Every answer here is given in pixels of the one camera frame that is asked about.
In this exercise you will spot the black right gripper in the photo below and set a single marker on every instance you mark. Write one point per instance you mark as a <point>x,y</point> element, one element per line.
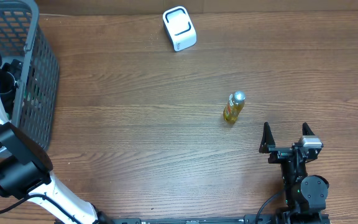
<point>285,149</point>

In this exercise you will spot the yellow oil bottle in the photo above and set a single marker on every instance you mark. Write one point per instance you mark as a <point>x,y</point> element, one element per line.
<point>234,106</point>

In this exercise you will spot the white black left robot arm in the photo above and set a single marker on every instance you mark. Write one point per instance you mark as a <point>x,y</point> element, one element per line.
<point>26,173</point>

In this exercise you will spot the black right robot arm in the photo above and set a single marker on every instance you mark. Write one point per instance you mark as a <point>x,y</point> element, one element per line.
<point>305,195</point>

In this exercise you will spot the white barcode scanner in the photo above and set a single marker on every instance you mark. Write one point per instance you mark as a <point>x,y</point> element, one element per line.
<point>179,28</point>

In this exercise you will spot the dark grey plastic basket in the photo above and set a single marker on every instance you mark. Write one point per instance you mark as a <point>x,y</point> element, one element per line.
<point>37,78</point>

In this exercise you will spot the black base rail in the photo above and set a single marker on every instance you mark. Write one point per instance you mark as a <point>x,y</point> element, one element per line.
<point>247,219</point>

